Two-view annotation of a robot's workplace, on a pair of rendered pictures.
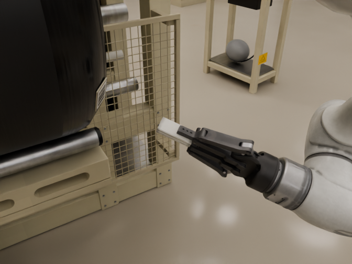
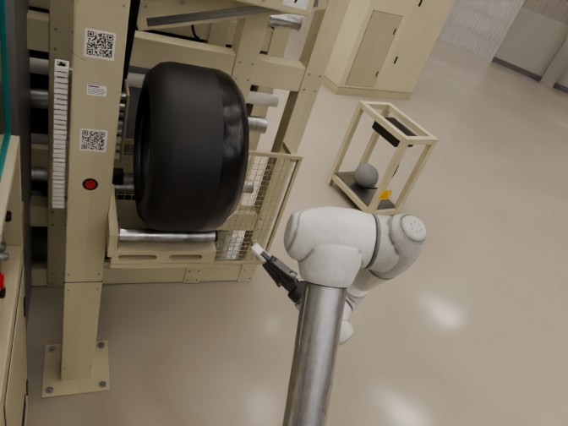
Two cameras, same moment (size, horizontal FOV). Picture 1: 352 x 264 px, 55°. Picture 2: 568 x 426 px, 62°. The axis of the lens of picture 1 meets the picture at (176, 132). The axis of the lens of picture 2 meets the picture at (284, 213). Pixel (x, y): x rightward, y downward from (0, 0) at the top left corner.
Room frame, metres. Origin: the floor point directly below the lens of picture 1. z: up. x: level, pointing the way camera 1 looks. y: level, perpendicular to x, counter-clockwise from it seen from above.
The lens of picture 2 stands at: (-0.70, -0.04, 1.98)
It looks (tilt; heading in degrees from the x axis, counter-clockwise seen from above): 33 degrees down; 1
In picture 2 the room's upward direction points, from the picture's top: 20 degrees clockwise
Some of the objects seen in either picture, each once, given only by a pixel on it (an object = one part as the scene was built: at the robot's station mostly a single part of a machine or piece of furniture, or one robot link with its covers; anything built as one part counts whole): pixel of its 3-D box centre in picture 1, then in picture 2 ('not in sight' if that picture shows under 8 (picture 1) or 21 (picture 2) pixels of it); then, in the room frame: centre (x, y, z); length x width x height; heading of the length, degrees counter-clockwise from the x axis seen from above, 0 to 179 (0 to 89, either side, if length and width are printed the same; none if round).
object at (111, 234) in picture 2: not in sight; (111, 208); (0.58, 0.55, 0.90); 0.40 x 0.03 x 0.10; 31
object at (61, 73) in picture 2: not in sight; (62, 140); (0.45, 0.67, 1.19); 0.05 x 0.04 x 0.48; 31
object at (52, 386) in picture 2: not in sight; (77, 366); (0.52, 0.61, 0.01); 0.27 x 0.27 x 0.02; 31
